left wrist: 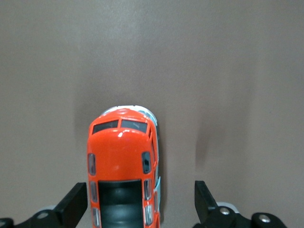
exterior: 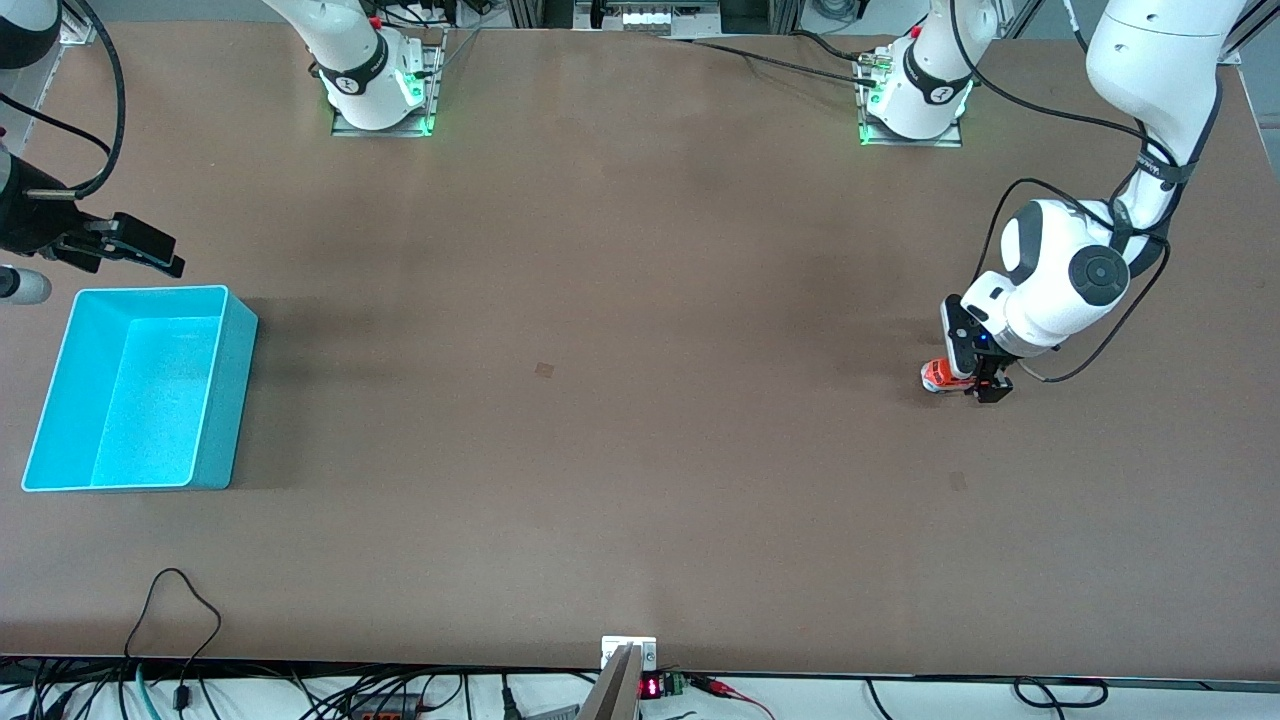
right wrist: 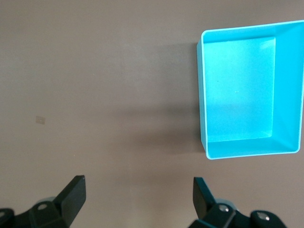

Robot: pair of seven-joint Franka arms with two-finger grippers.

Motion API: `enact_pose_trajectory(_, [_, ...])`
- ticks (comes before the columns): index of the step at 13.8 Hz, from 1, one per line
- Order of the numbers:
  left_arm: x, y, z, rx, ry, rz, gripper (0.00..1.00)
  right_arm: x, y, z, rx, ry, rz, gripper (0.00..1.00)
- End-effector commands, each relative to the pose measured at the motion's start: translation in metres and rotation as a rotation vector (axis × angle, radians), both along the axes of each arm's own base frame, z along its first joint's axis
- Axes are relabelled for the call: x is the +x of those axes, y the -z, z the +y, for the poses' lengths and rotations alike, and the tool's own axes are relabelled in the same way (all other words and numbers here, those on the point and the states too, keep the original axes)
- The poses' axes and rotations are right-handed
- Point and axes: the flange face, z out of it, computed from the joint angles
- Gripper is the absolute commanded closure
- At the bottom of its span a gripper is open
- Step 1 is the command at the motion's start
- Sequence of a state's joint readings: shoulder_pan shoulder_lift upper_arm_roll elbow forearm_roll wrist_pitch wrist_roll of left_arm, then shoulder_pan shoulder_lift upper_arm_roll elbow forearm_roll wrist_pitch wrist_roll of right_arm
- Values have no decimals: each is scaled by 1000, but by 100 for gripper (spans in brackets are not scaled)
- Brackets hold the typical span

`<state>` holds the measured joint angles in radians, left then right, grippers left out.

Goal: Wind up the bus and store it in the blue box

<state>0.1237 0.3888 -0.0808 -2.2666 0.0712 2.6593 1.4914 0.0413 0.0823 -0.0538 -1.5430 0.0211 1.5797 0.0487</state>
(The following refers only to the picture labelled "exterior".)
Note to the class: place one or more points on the aluminium frame bracket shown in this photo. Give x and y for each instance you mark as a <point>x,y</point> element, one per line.
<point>1260,18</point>

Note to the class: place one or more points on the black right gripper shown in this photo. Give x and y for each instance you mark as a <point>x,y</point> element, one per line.
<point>28,222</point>

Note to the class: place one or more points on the orange toy bus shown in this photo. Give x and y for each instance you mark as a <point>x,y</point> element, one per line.
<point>940,376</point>

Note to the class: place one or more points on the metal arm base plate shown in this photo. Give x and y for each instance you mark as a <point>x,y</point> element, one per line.
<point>868,135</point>
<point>436,80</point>

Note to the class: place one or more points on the red clip lead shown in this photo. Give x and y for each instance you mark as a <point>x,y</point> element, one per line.
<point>725,689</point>

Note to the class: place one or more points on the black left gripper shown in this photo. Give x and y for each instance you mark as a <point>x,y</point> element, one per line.
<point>991,384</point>

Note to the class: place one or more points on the blue plastic box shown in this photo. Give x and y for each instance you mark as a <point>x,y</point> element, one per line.
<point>150,400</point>

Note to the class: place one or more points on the red digit display module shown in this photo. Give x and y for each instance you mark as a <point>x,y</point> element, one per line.
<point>652,687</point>

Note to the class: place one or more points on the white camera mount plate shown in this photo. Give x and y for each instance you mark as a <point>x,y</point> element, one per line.
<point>628,645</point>

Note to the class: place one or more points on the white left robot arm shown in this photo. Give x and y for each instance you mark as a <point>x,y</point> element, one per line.
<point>1050,260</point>

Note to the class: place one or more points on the grey aluminium bar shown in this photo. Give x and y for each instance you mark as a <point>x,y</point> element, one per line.
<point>612,690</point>

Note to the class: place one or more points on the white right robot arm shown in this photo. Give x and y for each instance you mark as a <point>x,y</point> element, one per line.
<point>350,50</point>

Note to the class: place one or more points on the black orange power strip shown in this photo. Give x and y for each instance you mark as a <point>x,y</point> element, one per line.
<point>385,708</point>

